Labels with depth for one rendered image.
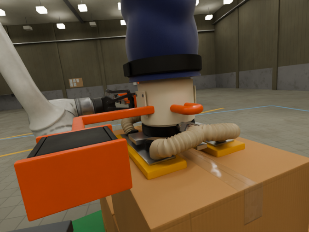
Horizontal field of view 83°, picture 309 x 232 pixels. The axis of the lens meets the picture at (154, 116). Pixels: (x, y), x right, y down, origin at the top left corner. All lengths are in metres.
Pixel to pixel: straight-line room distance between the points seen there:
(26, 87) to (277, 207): 0.64
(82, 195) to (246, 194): 0.29
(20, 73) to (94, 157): 0.43
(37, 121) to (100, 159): 0.40
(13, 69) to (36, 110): 0.11
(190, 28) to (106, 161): 0.42
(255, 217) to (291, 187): 0.11
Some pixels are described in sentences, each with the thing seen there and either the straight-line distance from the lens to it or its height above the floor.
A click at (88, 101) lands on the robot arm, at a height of 1.10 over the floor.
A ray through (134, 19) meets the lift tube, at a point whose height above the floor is 1.31.
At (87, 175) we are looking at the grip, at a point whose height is 1.07.
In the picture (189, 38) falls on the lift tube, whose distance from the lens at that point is 0.49.
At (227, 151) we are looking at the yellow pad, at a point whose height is 0.95.
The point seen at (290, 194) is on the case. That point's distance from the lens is 0.50.
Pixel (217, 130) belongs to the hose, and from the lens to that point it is 0.43.
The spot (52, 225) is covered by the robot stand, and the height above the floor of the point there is 0.75.
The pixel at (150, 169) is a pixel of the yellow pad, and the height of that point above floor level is 0.96.
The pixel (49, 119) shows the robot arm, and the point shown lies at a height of 1.08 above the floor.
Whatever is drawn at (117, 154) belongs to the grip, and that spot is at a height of 1.09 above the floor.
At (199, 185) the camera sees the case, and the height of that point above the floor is 0.94.
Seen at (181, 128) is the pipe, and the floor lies 1.02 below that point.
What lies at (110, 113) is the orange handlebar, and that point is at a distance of 0.45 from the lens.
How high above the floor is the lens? 1.15
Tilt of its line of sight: 11 degrees down
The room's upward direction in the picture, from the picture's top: 6 degrees counter-clockwise
